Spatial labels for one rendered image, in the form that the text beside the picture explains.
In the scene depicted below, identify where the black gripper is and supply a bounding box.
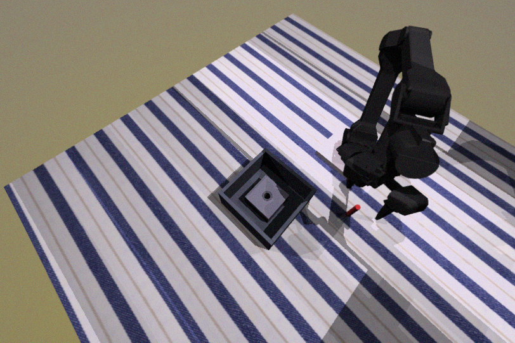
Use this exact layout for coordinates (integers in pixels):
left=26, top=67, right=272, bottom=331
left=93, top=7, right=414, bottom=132
left=338, top=140, right=429, bottom=220

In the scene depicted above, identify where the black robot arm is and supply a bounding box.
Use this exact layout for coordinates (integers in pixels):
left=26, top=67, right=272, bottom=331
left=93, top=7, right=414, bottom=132
left=336, top=25, right=452, bottom=188

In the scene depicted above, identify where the dark red peg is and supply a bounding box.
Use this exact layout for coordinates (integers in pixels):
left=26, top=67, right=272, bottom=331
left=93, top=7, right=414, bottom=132
left=346, top=204, right=361, bottom=217

